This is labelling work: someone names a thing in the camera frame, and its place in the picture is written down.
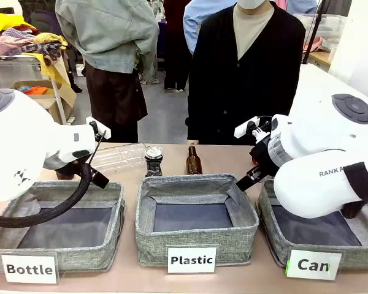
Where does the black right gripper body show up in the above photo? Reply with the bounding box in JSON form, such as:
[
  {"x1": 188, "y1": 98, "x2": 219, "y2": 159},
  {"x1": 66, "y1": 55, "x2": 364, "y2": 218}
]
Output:
[{"x1": 249, "y1": 134, "x2": 280, "y2": 180}]

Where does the person in dark clothes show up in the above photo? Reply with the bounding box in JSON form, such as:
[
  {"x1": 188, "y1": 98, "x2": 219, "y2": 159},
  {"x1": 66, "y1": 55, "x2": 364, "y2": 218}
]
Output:
[{"x1": 163, "y1": 0, "x2": 191, "y2": 93}]

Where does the thick black cable hose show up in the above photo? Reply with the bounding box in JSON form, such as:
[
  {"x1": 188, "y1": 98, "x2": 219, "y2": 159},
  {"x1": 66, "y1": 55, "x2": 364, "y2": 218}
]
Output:
[{"x1": 0, "y1": 162, "x2": 94, "y2": 228}]

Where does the white Bottle label card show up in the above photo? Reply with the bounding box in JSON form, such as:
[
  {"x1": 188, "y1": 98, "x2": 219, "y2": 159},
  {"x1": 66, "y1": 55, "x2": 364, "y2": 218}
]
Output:
[{"x1": 0, "y1": 253, "x2": 59, "y2": 284}]

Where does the black slanted pole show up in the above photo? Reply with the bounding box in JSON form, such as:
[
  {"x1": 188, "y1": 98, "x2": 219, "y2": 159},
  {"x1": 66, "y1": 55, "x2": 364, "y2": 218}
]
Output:
[{"x1": 301, "y1": 0, "x2": 331, "y2": 65}]

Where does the white Can label card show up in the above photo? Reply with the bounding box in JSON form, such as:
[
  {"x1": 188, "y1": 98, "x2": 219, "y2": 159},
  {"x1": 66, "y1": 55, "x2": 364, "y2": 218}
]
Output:
[{"x1": 285, "y1": 249, "x2": 342, "y2": 281}]

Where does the person in black cardigan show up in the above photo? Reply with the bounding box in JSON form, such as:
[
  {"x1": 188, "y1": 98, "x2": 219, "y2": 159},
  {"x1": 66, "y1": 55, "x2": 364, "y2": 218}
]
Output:
[{"x1": 186, "y1": 0, "x2": 307, "y2": 146}]

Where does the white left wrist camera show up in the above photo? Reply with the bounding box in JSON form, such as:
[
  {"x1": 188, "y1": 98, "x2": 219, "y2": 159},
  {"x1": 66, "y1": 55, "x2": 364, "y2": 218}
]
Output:
[{"x1": 85, "y1": 116, "x2": 112, "y2": 138}]

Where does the person in green jacket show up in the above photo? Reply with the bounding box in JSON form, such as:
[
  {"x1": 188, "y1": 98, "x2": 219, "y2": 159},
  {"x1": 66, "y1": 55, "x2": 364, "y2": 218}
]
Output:
[{"x1": 55, "y1": 0, "x2": 160, "y2": 143}]

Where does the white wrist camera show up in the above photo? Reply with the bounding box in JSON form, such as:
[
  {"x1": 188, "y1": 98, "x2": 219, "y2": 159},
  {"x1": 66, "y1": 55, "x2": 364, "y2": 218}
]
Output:
[
  {"x1": 85, "y1": 116, "x2": 112, "y2": 138},
  {"x1": 234, "y1": 116, "x2": 261, "y2": 138}
]

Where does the grey basket labelled Bottle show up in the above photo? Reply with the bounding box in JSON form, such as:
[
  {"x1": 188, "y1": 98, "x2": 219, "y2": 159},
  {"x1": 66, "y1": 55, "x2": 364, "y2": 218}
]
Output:
[{"x1": 0, "y1": 180, "x2": 126, "y2": 275}]

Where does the clear capless plastic bottle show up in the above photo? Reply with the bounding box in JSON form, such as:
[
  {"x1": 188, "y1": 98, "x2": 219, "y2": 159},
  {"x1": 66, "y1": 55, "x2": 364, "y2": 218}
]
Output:
[{"x1": 90, "y1": 142, "x2": 148, "y2": 175}]

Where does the brown glass bottle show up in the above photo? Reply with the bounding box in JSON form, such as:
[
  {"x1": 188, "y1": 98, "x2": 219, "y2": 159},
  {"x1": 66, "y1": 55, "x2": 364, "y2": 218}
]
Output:
[
  {"x1": 55, "y1": 170, "x2": 78, "y2": 181},
  {"x1": 185, "y1": 145, "x2": 204, "y2": 175}
]

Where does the orange cloth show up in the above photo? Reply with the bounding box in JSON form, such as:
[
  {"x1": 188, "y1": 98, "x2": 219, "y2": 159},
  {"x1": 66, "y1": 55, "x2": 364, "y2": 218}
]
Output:
[{"x1": 20, "y1": 86, "x2": 49, "y2": 96}]

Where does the grey basket labelled Plastic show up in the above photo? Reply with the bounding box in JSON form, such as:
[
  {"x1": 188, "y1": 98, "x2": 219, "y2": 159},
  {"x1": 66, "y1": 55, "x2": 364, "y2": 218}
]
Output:
[{"x1": 135, "y1": 173, "x2": 260, "y2": 267}]

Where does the black velcro strap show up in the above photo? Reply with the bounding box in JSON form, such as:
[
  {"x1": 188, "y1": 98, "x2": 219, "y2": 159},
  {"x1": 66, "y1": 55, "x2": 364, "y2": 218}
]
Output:
[{"x1": 344, "y1": 161, "x2": 368, "y2": 203}]

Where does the thin black camera cable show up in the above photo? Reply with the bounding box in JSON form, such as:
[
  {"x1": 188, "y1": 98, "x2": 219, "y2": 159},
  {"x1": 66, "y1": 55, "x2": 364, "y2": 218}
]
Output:
[{"x1": 88, "y1": 130, "x2": 107, "y2": 168}]

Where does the dark patterned cloth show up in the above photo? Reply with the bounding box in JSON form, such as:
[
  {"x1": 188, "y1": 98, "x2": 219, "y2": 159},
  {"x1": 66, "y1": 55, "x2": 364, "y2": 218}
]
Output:
[{"x1": 8, "y1": 42, "x2": 64, "y2": 67}]

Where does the brown cardboard box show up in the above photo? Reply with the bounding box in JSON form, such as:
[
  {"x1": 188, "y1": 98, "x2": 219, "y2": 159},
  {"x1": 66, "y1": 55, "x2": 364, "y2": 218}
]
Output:
[{"x1": 11, "y1": 79, "x2": 75, "y2": 124}]

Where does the pink checkered cloth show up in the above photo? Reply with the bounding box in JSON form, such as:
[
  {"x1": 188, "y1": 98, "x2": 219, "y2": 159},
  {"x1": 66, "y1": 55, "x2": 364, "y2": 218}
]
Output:
[{"x1": 0, "y1": 28, "x2": 39, "y2": 58}]

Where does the white clothes table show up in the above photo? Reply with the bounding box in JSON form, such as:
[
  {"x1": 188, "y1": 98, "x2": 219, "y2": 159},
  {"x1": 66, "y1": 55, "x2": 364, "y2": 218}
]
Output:
[{"x1": 0, "y1": 52, "x2": 73, "y2": 126}]

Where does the clear plastic storage bin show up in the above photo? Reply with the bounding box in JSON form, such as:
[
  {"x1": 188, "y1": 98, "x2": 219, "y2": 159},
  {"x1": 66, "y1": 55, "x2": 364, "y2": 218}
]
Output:
[{"x1": 294, "y1": 13, "x2": 348, "y2": 53}]

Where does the white Plastic label card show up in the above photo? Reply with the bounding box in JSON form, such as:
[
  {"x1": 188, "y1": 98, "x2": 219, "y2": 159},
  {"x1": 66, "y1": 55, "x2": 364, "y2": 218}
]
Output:
[{"x1": 167, "y1": 246, "x2": 217, "y2": 274}]

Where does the person in blue shirt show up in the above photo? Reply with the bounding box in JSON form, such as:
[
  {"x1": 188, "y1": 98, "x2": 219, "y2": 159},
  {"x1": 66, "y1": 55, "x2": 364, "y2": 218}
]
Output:
[{"x1": 183, "y1": 0, "x2": 237, "y2": 56}]

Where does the crushed dark drink can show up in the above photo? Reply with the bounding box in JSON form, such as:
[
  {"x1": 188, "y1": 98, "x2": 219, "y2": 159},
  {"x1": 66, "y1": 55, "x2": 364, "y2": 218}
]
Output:
[{"x1": 144, "y1": 146, "x2": 165, "y2": 178}]

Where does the mustard yellow hanging cloth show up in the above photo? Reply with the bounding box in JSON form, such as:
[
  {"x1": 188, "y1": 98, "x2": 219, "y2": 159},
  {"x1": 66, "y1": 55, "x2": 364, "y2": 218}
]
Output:
[{"x1": 23, "y1": 32, "x2": 78, "y2": 108}]

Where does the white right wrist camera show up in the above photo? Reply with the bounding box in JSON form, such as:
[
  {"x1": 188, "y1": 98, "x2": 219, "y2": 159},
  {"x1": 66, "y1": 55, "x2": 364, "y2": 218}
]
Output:
[{"x1": 234, "y1": 116, "x2": 261, "y2": 138}]

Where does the bright yellow cloth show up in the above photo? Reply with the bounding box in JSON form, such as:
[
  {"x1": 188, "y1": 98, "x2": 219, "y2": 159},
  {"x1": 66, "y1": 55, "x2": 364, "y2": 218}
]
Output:
[{"x1": 0, "y1": 13, "x2": 35, "y2": 34}]

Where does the grey basket labelled Can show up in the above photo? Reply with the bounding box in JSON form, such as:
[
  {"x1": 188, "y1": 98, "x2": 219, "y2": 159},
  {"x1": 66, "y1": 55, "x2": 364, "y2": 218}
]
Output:
[{"x1": 257, "y1": 179, "x2": 368, "y2": 271}]

